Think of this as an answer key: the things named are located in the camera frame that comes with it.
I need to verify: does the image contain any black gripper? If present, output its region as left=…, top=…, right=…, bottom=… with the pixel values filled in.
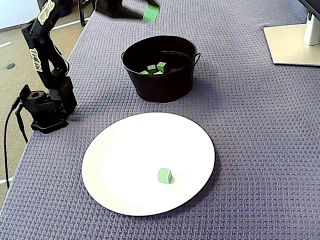
left=94, top=0, right=161, bottom=19

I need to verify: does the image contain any black round metal container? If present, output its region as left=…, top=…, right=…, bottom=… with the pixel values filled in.
left=121, top=35, right=202, bottom=104

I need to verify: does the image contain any white round plate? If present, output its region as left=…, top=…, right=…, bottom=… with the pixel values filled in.
left=81, top=111, right=216, bottom=217

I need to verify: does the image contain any black furniture leg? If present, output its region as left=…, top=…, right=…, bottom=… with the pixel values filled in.
left=77, top=0, right=98, bottom=27

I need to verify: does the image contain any dark blue bin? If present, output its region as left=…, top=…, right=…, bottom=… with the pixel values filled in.
left=58, top=0, right=75, bottom=18

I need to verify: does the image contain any silver monitor stand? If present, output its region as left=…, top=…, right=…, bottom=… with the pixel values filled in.
left=262, top=11, right=320, bottom=67

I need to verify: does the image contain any dark monitor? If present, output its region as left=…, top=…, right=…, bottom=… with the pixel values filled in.
left=298, top=0, right=320, bottom=15

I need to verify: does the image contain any blue textured table mat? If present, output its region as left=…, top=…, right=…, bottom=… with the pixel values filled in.
left=0, top=0, right=320, bottom=240

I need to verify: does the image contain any black cable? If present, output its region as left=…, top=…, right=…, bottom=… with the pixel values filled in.
left=2, top=96, right=23, bottom=189
left=14, top=106, right=29, bottom=144

